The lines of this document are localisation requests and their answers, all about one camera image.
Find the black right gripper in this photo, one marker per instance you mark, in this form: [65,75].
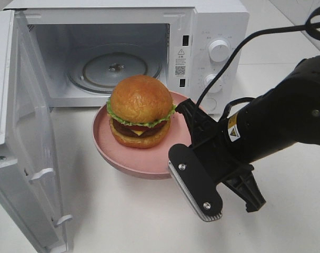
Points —
[212,149]

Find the round white door button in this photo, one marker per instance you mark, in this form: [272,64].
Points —
[209,104]

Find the pink round plate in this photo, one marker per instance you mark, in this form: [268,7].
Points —
[150,163]

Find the toy burger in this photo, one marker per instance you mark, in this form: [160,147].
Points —
[140,110]

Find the white microwave door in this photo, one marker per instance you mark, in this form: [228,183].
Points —
[30,188]

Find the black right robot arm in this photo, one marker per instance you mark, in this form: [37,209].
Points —
[286,114]

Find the upper white dial knob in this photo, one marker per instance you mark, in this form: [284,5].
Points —
[219,50]

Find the glass microwave turntable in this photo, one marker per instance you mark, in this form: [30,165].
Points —
[99,69]

